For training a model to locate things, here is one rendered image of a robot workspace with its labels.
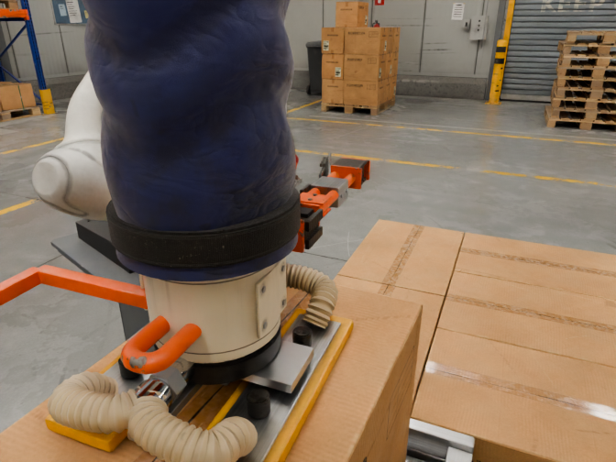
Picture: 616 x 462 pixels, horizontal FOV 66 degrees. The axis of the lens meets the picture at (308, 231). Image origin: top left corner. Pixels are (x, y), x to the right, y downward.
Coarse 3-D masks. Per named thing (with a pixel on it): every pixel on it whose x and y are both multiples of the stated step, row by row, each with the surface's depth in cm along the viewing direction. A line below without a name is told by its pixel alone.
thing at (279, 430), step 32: (288, 320) 76; (352, 320) 76; (320, 352) 68; (256, 384) 62; (320, 384) 63; (224, 416) 57; (256, 416) 56; (288, 416) 57; (256, 448) 52; (288, 448) 54
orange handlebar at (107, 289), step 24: (312, 192) 97; (336, 192) 98; (0, 288) 61; (24, 288) 64; (72, 288) 64; (96, 288) 63; (120, 288) 62; (144, 288) 62; (144, 336) 52; (192, 336) 53; (144, 360) 49; (168, 360) 50
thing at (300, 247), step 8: (312, 216) 81; (320, 216) 83; (304, 224) 80; (312, 224) 80; (304, 232) 79; (312, 232) 83; (320, 232) 85; (304, 240) 80; (312, 240) 81; (296, 248) 80
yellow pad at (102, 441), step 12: (120, 360) 62; (108, 372) 64; (120, 372) 63; (132, 372) 62; (120, 384) 62; (132, 384) 62; (48, 420) 57; (60, 432) 57; (72, 432) 56; (84, 432) 55; (96, 444) 55; (108, 444) 54
